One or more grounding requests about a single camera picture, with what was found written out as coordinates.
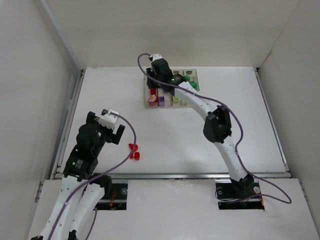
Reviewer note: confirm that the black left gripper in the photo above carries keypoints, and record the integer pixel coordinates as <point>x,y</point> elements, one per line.
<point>116,135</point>

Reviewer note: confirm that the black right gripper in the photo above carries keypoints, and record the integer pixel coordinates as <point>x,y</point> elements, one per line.
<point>150,78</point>

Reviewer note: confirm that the lime green lego brick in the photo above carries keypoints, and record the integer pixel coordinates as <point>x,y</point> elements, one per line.
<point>175,99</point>

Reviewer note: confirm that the red cross lego piece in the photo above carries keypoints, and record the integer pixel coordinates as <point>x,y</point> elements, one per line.
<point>133,147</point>

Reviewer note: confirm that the small green lego brick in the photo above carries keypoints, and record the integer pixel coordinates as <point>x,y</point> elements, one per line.
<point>194,85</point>

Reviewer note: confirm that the red double round lego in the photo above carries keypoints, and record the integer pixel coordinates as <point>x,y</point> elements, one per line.
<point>153,91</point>

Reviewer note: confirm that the red flower round lego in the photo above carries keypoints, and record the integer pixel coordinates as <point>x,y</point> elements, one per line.
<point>153,99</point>

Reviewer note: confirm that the purple arch lego brick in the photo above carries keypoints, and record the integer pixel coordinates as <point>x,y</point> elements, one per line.
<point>161,101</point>

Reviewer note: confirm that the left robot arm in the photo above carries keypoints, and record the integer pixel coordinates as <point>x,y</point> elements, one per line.
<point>81,190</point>

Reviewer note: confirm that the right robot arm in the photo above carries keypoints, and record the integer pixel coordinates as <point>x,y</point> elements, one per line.
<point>217,122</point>

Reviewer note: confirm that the clear bin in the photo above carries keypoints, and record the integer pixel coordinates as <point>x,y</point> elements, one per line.
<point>146,95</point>
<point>168,97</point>
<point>192,73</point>
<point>181,103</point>

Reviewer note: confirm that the red round lego pair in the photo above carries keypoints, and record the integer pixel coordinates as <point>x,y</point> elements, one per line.
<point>135,156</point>

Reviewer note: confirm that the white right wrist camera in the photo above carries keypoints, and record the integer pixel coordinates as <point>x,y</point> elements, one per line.
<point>154,57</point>

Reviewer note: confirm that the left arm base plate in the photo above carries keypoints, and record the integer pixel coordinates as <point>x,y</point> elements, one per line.
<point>115,199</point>

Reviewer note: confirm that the aluminium front rail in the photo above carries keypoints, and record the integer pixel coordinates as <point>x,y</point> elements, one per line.
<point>176,176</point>

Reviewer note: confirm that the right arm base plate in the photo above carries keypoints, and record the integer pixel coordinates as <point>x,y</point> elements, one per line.
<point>228,199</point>

